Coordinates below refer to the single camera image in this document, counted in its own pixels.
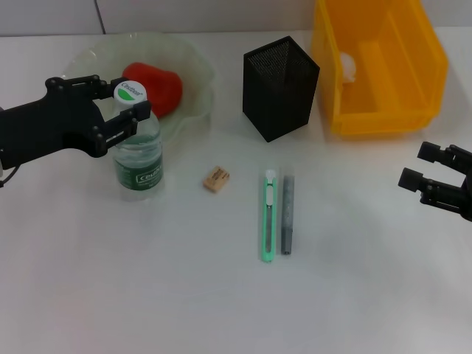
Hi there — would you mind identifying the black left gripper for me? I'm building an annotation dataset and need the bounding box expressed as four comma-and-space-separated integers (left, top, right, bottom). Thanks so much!
0, 74, 153, 170

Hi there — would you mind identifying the red-orange soft orange fruit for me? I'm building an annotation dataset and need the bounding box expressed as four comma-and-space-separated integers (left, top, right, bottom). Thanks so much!
121, 62, 184, 119

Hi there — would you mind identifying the clear green-label water bottle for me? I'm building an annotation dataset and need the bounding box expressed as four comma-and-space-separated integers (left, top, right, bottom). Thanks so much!
112, 79, 164, 202

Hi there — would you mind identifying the white paper ball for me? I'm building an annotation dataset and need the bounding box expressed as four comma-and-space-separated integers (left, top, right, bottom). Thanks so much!
339, 51, 358, 84

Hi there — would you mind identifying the grey glitter pen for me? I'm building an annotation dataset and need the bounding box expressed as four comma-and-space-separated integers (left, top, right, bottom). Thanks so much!
280, 173, 296, 256

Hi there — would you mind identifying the green utility knife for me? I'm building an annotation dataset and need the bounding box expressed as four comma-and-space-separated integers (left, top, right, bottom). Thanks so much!
257, 168, 278, 263

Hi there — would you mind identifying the green translucent glass fruit plate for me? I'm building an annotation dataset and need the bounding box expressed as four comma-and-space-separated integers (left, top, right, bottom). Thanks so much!
60, 32, 217, 148

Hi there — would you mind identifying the tan rectangular eraser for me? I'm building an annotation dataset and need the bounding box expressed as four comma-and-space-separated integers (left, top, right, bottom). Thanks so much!
201, 165, 232, 193

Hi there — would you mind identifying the black mesh pen holder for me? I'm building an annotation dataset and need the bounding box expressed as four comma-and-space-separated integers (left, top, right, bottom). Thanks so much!
242, 35, 321, 144

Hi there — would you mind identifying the yellow plastic storage bin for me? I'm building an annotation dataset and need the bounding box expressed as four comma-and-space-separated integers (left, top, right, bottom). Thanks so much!
309, 0, 450, 138

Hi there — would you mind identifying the thin black wall cable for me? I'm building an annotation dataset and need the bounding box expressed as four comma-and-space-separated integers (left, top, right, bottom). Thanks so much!
94, 0, 106, 35

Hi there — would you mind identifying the grey left wrist cable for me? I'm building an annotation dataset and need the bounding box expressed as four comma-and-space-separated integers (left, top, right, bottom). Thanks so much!
0, 164, 23, 189

